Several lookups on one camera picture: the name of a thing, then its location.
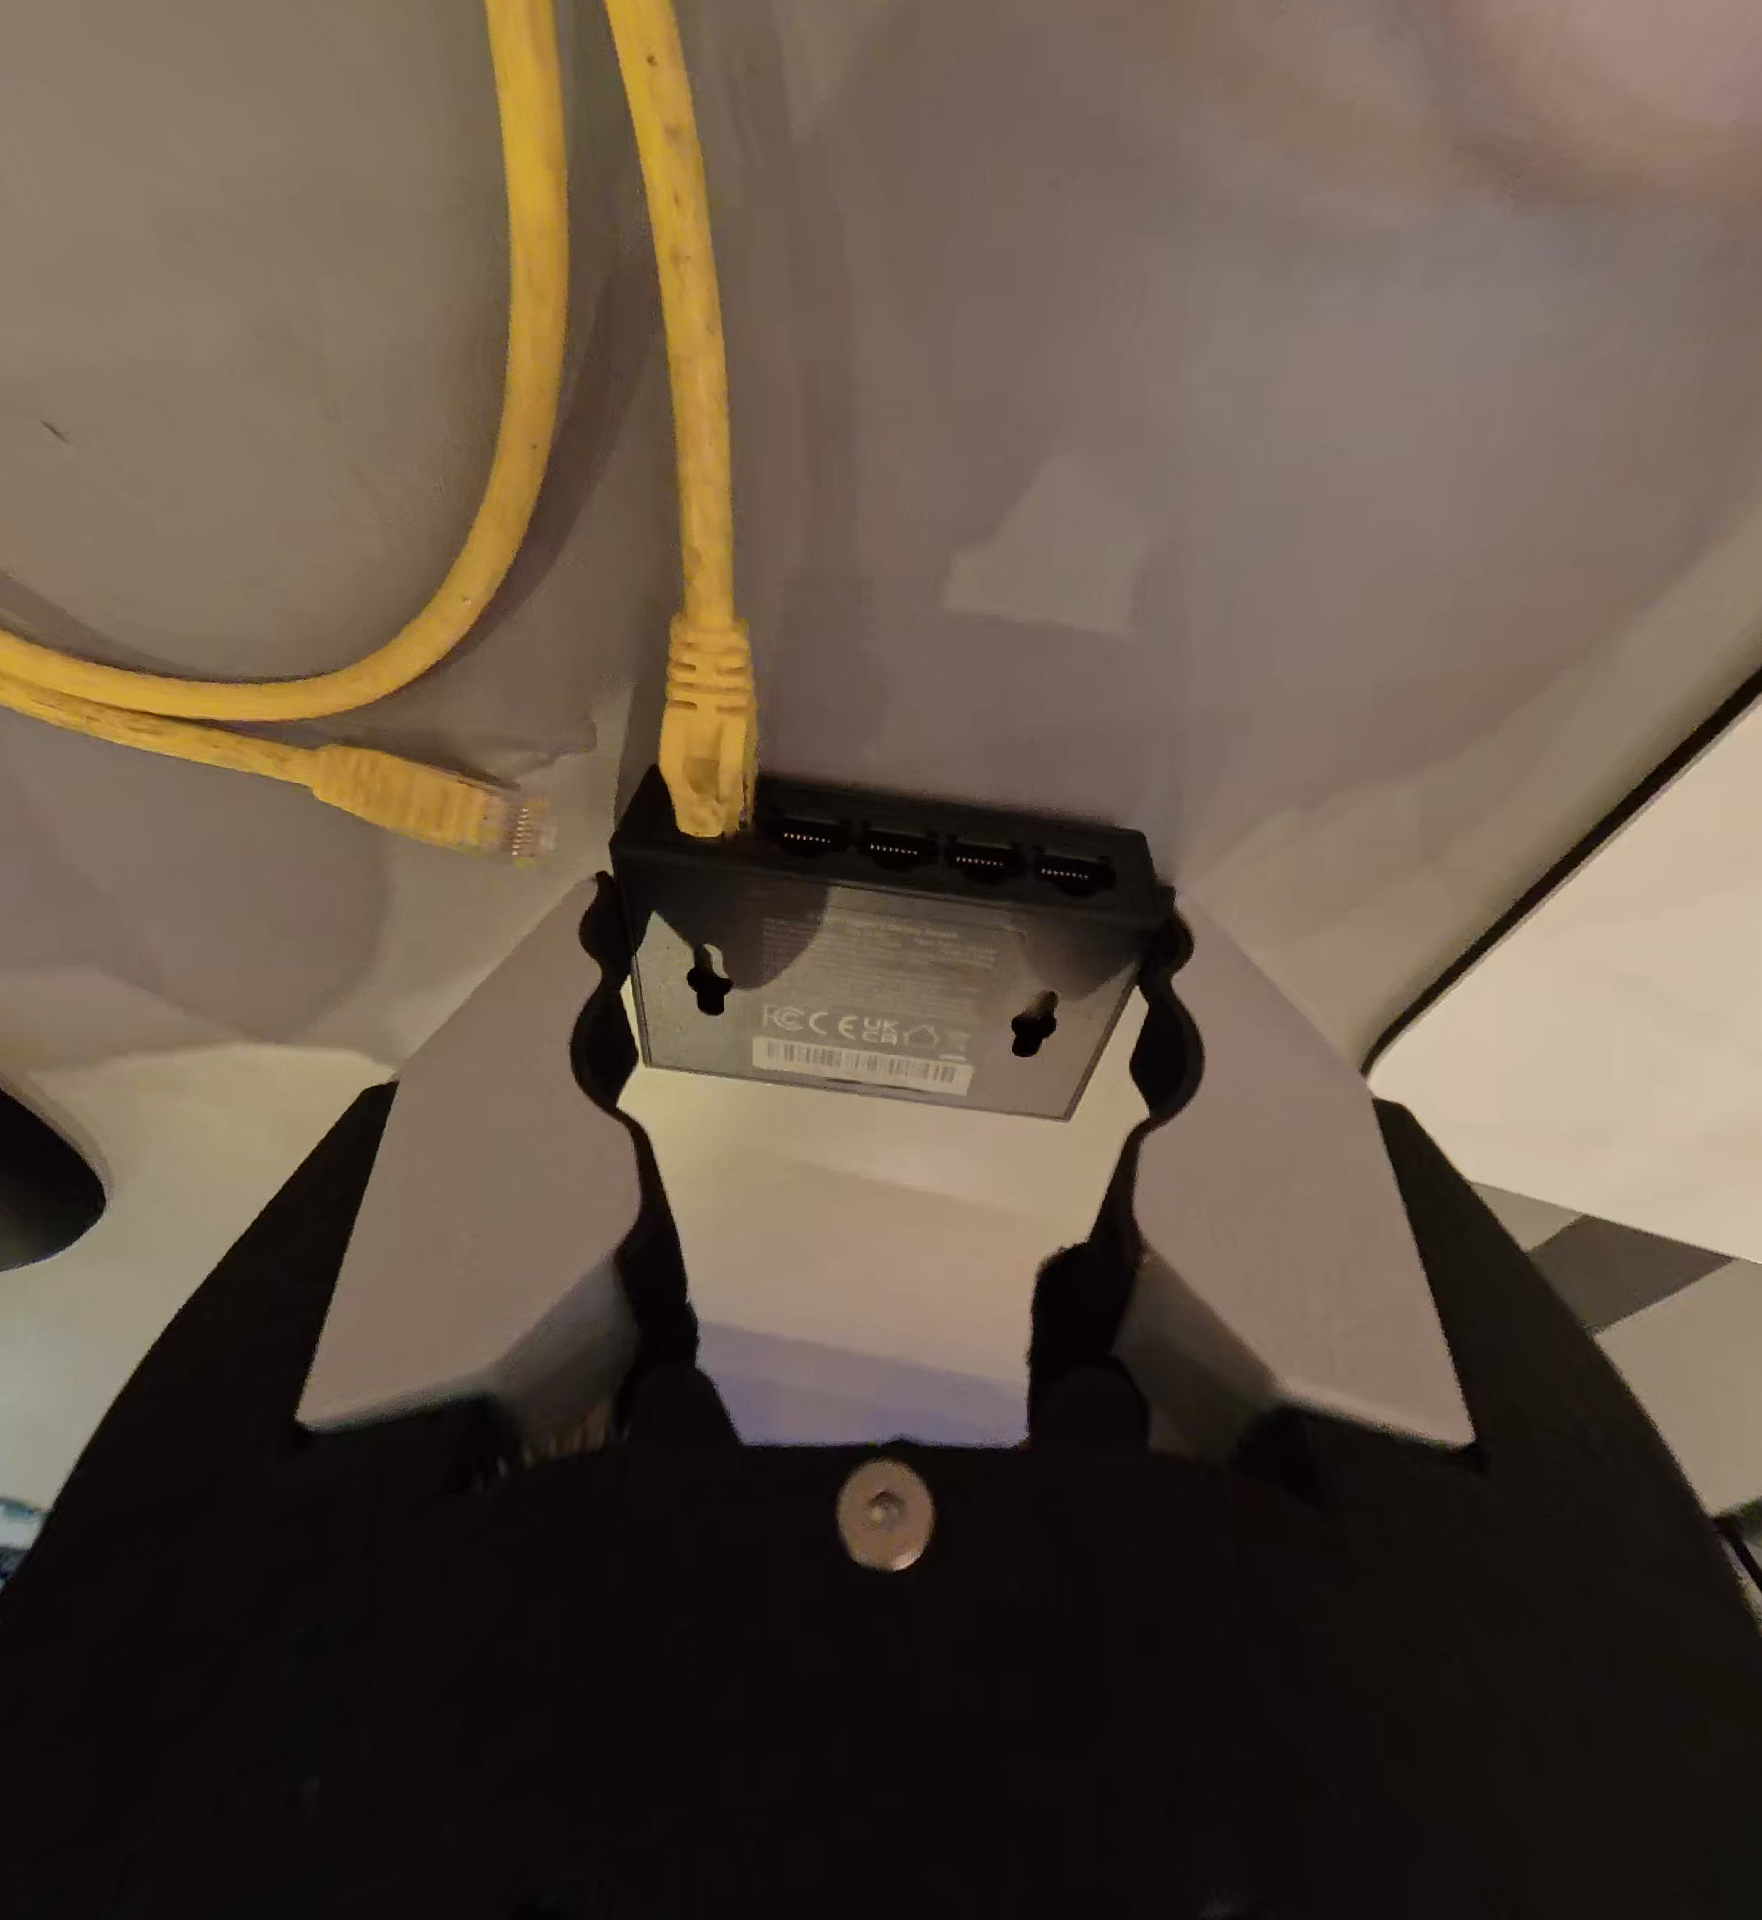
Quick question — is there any yellow ethernet cable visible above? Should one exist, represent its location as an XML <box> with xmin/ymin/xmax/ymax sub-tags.
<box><xmin>0</xmin><ymin>0</ymin><xmax>763</xmax><ymax>872</ymax></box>

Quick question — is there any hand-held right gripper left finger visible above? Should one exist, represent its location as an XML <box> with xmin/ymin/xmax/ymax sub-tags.
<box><xmin>293</xmin><ymin>874</ymin><xmax>703</xmax><ymax>1427</ymax></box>

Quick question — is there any black network switch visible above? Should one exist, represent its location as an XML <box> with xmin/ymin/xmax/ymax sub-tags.
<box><xmin>611</xmin><ymin>765</ymin><xmax>1176</xmax><ymax>1122</ymax></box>

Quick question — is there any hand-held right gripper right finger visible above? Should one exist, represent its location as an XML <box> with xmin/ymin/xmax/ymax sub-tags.
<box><xmin>1029</xmin><ymin>898</ymin><xmax>1478</xmax><ymax>1451</ymax></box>

